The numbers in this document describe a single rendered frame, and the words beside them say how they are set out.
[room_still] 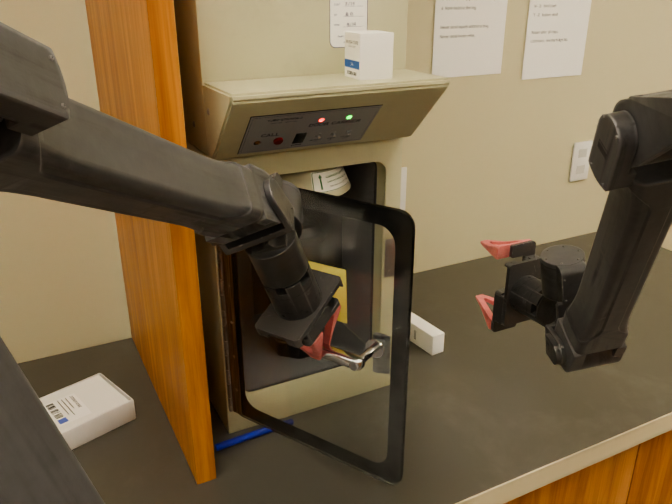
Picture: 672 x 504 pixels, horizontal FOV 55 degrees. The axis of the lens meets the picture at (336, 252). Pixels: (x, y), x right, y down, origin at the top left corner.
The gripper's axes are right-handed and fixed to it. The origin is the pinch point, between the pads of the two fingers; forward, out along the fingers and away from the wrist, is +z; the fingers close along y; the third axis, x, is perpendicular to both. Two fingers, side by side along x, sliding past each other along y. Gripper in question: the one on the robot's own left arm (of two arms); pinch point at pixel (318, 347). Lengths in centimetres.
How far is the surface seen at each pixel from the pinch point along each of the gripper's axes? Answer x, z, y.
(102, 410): -40.1, 17.3, 14.8
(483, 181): -18, 49, -89
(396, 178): -6.7, 1.7, -34.6
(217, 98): -15.9, -26.1, -14.4
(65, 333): -70, 24, 3
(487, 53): -19, 19, -101
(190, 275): -16.9, -9.2, 1.0
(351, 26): -10.6, -22.9, -38.1
